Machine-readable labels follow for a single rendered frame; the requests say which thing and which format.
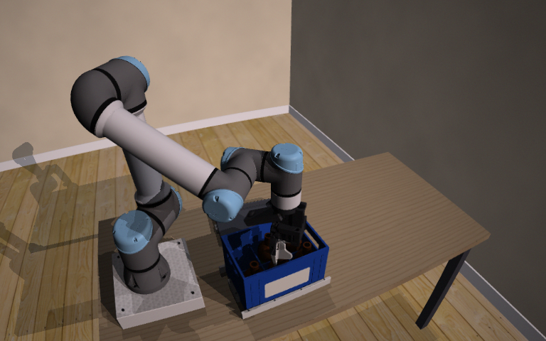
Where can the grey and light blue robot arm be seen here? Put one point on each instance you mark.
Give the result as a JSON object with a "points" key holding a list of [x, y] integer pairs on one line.
{"points": [[109, 101]]}

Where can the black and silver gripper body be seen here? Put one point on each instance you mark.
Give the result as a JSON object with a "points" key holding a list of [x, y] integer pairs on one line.
{"points": [[291, 225]]}

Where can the blue plastic crate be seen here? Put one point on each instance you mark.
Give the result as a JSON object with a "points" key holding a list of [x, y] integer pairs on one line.
{"points": [[280, 280]]}

